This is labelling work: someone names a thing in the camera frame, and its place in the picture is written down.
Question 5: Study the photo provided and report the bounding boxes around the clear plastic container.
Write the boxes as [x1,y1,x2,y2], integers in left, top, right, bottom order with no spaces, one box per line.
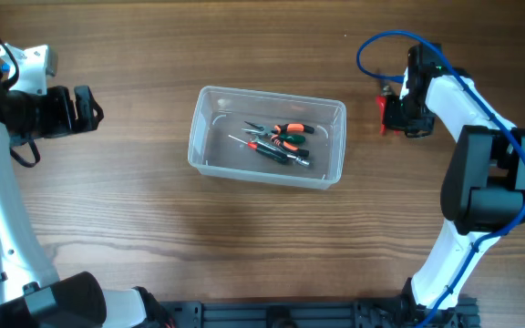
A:
[188,86,346,190]

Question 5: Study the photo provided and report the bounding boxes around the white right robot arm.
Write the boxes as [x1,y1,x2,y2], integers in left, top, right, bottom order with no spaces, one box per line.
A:
[378,43,525,313]

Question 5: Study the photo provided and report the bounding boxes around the silver socket wrench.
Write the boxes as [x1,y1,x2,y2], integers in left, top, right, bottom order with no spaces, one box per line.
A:
[254,137,311,167]

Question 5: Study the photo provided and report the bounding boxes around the red handled snips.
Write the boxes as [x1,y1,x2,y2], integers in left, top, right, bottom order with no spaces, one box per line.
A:
[376,79,396,136]

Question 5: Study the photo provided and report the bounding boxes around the orange black needle-nose pliers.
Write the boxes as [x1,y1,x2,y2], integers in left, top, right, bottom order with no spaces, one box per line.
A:
[243,121,315,158]

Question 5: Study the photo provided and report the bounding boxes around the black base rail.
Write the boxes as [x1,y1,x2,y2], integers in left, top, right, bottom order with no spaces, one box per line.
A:
[160,298,480,328]

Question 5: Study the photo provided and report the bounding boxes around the black red screwdriver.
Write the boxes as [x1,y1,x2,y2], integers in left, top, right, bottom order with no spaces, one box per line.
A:
[229,135,289,164]

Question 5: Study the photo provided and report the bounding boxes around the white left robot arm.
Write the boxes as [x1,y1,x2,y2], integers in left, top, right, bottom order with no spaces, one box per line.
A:
[0,38,176,327]

